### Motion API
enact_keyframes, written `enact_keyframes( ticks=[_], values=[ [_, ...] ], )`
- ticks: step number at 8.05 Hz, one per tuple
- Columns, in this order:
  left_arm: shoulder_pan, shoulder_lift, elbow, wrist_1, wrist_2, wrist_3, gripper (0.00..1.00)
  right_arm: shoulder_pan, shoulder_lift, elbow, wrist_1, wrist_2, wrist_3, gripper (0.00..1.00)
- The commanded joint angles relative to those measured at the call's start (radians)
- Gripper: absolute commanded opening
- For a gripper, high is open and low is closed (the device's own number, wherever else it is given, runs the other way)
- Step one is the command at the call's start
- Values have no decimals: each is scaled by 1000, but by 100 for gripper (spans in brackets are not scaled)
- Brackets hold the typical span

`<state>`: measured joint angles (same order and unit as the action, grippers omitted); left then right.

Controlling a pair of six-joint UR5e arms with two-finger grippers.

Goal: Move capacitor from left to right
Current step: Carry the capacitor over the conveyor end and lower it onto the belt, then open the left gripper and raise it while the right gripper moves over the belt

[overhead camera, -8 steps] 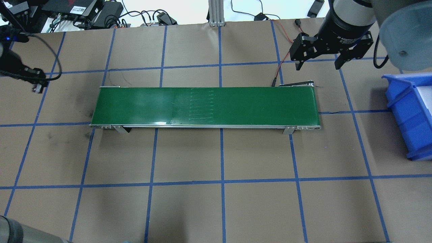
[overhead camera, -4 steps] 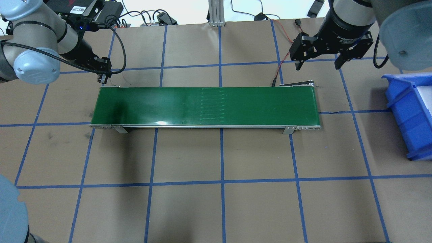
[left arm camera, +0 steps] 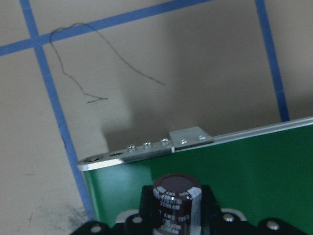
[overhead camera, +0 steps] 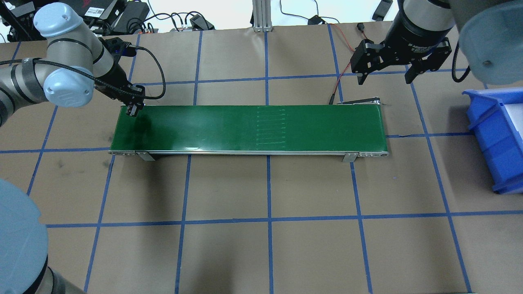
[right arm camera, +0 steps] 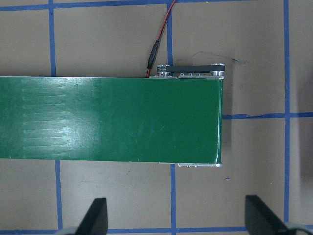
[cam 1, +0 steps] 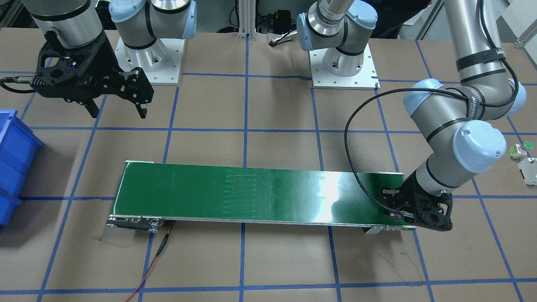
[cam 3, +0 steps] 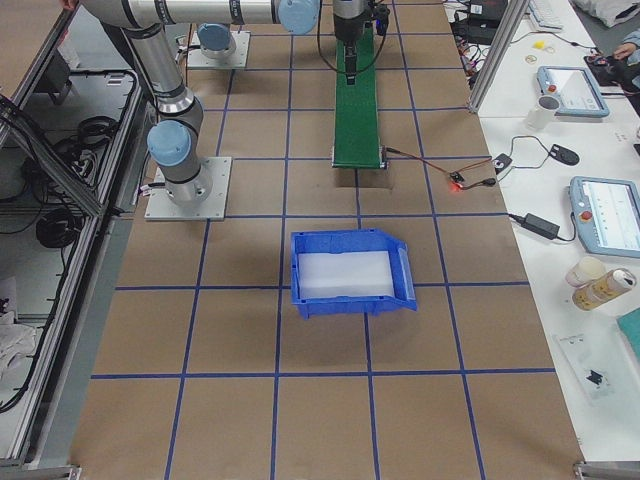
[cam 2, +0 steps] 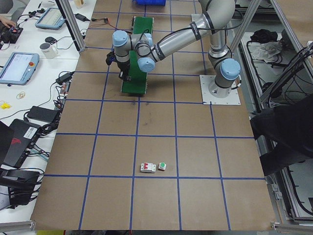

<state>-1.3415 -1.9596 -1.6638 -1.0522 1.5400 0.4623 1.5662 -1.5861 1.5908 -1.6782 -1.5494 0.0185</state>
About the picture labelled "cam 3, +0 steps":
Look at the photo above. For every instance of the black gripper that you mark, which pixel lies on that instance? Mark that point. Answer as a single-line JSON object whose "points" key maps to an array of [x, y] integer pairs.
{"points": [[348, 26]]}

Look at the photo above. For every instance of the green conveyor belt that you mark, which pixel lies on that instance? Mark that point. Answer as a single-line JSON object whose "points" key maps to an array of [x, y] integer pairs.
{"points": [[356, 135]]}

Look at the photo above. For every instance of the small red-lit circuit board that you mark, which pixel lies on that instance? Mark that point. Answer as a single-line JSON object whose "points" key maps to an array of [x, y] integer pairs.
{"points": [[456, 181]]}

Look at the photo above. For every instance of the blue plastic bin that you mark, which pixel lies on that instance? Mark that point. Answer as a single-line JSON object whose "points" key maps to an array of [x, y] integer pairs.
{"points": [[360, 240]]}

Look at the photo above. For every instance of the white cup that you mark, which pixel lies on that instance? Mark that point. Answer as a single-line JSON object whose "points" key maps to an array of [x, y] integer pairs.
{"points": [[542, 113]]}

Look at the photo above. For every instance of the white foam bin liner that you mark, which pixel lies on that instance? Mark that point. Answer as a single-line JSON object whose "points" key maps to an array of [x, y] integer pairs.
{"points": [[351, 274]]}

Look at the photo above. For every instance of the upper teach pendant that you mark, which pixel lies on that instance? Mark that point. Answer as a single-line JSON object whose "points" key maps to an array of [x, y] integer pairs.
{"points": [[575, 89]]}

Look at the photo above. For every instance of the teach pendant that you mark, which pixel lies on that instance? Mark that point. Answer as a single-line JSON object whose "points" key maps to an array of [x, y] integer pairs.
{"points": [[575, 89], [607, 215]]}

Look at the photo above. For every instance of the black foot pedal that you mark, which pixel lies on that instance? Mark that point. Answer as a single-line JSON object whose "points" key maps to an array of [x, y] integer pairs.
{"points": [[564, 155]]}

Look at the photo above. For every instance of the black power adapter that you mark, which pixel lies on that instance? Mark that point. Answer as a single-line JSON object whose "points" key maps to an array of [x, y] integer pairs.
{"points": [[536, 225]]}

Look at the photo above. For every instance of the lower teach pendant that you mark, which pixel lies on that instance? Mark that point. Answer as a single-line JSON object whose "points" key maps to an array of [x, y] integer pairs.
{"points": [[607, 215]]}

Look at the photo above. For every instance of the cream lidded cup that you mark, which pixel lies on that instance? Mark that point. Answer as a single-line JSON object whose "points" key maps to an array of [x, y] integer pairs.
{"points": [[585, 270]]}

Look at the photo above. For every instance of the beverage can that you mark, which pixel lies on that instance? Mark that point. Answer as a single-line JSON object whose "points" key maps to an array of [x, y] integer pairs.
{"points": [[604, 289]]}

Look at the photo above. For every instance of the clear plastic bag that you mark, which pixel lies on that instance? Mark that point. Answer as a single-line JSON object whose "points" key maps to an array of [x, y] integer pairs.
{"points": [[603, 363]]}

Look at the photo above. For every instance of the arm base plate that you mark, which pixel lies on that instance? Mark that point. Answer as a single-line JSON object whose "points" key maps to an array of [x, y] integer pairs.
{"points": [[235, 57], [204, 197]]}

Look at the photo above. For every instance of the aluminium frame post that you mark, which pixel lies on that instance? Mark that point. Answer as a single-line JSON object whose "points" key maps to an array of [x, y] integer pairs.
{"points": [[508, 26]]}

